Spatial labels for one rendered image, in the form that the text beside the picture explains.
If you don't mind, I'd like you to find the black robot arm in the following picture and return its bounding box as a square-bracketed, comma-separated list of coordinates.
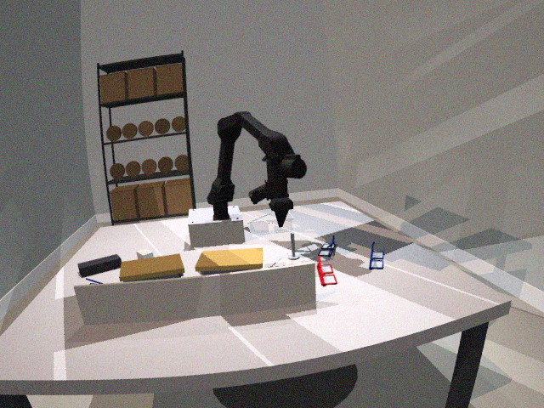
[207, 111, 307, 221]

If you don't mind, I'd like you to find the tan rectangular block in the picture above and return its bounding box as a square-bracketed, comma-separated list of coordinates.
[119, 253, 185, 282]

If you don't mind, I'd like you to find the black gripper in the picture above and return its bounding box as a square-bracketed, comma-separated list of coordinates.
[267, 177, 293, 228]

